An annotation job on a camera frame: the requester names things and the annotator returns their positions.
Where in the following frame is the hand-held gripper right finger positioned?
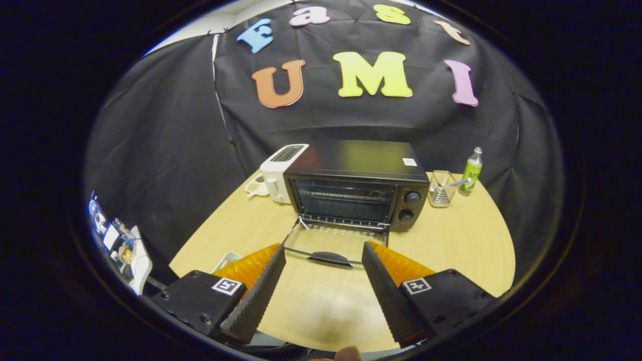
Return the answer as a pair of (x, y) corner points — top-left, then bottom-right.
(361, 241), (497, 349)

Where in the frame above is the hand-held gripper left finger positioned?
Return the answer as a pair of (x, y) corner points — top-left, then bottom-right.
(150, 243), (286, 346)

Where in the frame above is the black toaster oven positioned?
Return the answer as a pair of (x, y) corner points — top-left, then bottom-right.
(282, 139), (431, 269)

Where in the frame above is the white pop-up toaster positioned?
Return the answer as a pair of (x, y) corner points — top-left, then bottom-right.
(260, 144), (310, 205)

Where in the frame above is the white plastic tray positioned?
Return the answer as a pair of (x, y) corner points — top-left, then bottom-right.
(213, 251), (241, 274)

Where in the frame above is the small patterned dish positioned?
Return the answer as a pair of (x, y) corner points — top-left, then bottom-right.
(244, 173), (270, 198)

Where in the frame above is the pile of assorted clutter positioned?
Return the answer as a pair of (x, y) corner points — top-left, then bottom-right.
(88, 191), (153, 296)

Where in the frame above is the green drink bottle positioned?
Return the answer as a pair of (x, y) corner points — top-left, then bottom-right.
(459, 146), (484, 196)

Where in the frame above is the wire mesh basket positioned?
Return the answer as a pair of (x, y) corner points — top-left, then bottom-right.
(428, 170), (458, 208)

